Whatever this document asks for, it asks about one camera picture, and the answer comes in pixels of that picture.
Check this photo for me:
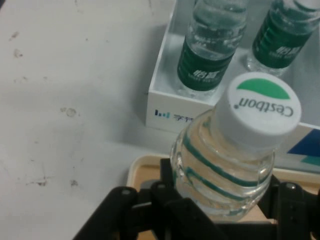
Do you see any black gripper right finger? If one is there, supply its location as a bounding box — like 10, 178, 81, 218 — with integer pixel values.
256, 172, 320, 240

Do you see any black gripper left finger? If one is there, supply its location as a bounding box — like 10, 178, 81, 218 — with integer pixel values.
71, 157, 213, 240

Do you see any clear water bottle green label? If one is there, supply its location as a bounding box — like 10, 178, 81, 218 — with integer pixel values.
176, 0, 250, 99
169, 72, 303, 223
246, 0, 320, 78

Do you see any bamboo tray with cream rim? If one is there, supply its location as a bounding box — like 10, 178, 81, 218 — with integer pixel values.
125, 153, 320, 240

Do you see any white and blue cardboard box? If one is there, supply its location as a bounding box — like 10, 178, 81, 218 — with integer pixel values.
143, 0, 320, 174

